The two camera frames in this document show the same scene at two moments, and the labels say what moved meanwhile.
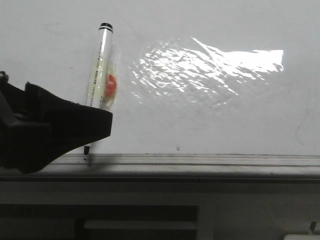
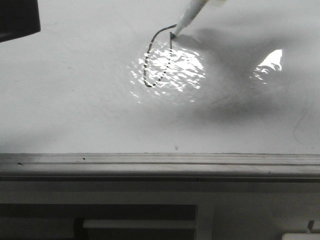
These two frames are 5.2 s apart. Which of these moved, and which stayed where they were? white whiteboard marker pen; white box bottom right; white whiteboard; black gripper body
Moved: white whiteboard marker pen; black gripper body
Stayed: white box bottom right; white whiteboard
